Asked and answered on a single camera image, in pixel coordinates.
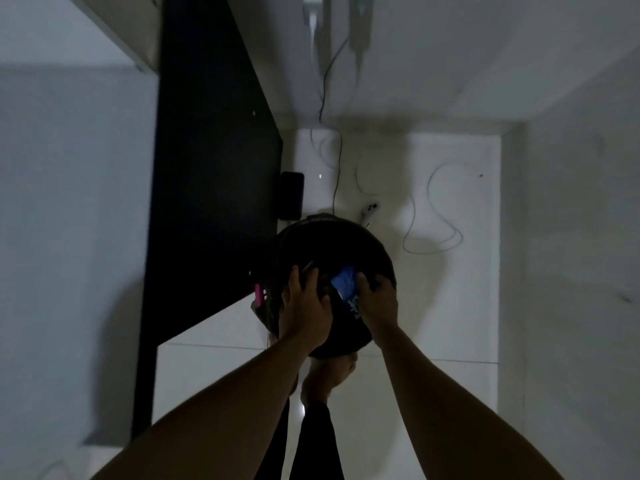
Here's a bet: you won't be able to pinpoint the person's right hand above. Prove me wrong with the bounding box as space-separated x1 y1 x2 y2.
354 273 401 346

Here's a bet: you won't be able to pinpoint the person's right forearm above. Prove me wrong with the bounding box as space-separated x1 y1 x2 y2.
372 327 566 480

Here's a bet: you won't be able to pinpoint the person's left hand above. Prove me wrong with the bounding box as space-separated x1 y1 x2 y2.
277 265 335 348

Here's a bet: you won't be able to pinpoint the white wall charger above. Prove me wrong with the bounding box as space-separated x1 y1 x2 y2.
302 0 326 31

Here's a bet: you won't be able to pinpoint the thin black cable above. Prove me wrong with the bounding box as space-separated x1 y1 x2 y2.
318 34 352 216

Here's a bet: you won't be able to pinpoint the person's black trousers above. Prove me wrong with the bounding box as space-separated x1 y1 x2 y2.
254 392 346 480

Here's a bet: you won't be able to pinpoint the person's left forearm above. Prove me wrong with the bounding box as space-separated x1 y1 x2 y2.
92 337 313 480

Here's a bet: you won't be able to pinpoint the short white cable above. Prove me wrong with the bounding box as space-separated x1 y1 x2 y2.
354 155 382 196

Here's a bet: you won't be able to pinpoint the round black bag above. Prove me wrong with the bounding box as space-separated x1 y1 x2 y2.
249 214 398 360

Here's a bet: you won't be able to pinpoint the person's bare foot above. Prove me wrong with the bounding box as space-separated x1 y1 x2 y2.
300 351 359 406

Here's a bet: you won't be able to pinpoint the black box speaker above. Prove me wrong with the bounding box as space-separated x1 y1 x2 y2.
279 171 305 221

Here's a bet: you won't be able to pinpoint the blue packet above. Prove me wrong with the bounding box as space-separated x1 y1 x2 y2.
330 266 359 301

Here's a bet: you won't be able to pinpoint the tall black cabinet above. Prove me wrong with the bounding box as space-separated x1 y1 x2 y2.
131 0 285 440

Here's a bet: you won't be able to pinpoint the white shelf board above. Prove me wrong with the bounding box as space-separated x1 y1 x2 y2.
65 0 164 75

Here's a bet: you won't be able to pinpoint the long white cable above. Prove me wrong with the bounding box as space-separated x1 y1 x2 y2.
402 163 464 255

